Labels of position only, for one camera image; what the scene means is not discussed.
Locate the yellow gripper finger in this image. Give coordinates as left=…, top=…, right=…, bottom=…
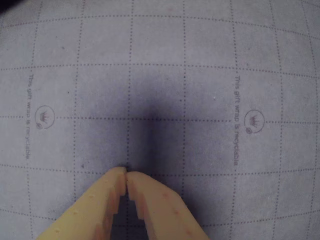
left=36, top=166, right=128, bottom=240
left=126, top=171, right=211, bottom=240

